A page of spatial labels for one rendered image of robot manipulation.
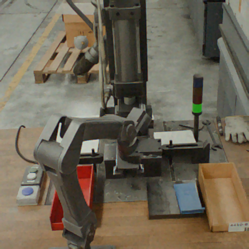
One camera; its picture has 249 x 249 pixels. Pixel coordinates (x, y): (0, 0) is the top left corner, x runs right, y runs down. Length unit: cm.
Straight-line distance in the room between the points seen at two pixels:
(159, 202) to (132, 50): 49
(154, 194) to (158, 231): 15
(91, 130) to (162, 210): 44
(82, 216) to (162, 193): 38
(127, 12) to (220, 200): 67
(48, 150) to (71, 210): 19
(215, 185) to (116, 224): 37
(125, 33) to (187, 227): 61
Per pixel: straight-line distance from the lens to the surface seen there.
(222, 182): 148
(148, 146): 126
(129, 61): 127
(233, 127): 175
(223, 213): 137
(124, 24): 123
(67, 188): 102
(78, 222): 111
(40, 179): 150
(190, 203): 136
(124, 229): 132
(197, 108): 157
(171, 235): 129
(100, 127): 105
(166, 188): 142
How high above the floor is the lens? 184
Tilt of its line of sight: 32 degrees down
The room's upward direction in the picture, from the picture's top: 3 degrees counter-clockwise
